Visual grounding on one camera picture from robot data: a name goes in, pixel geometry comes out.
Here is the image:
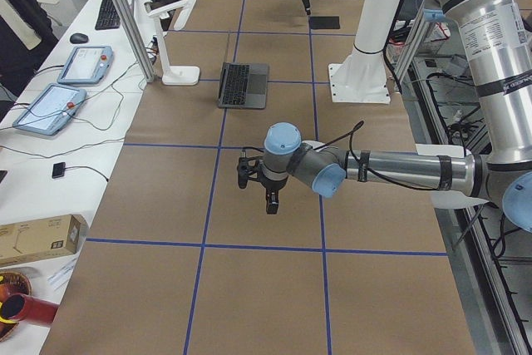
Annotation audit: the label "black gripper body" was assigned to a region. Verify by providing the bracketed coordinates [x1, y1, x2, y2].
[258, 170, 288, 192]

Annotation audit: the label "black mouse pad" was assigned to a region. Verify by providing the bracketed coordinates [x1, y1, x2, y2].
[308, 16, 340, 30]

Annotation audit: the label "grey laptop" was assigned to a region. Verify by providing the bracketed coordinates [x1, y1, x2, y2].
[217, 62, 269, 110]

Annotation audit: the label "white desk lamp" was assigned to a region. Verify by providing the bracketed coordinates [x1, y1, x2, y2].
[147, 0, 200, 86]

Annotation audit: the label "black computer mouse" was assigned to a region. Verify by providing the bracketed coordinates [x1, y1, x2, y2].
[69, 32, 89, 44]

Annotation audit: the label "white chair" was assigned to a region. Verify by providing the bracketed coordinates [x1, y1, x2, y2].
[415, 143, 491, 210]

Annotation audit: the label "black keyboard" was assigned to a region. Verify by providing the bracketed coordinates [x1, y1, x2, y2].
[95, 0, 121, 31]

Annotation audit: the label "small black device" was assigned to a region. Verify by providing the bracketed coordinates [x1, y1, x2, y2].
[52, 162, 67, 179]

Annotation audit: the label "upper teach pendant tablet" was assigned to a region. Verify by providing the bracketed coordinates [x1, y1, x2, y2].
[57, 46, 114, 85]

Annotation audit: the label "teach pendant tablet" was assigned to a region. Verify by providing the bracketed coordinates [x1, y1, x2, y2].
[57, 46, 114, 85]
[12, 83, 86, 136]

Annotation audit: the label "lower teach pendant tablet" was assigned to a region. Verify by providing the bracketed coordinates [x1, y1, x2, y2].
[12, 83, 86, 136]

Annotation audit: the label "cardboard box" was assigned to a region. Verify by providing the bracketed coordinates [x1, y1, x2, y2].
[1, 214, 87, 267]

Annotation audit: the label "red bottle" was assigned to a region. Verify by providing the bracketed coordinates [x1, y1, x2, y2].
[4, 293, 59, 327]

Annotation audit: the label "yellow bananas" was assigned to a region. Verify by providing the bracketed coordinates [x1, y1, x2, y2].
[0, 276, 17, 324]

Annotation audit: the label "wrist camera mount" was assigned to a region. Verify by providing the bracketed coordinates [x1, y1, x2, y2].
[237, 146, 263, 190]

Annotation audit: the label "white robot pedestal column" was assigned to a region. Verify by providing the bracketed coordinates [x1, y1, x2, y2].
[328, 0, 400, 104]

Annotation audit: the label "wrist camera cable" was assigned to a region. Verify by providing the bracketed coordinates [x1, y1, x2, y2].
[323, 120, 441, 192]

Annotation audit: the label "aluminium frame post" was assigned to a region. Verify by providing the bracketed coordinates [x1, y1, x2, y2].
[112, 0, 155, 83]

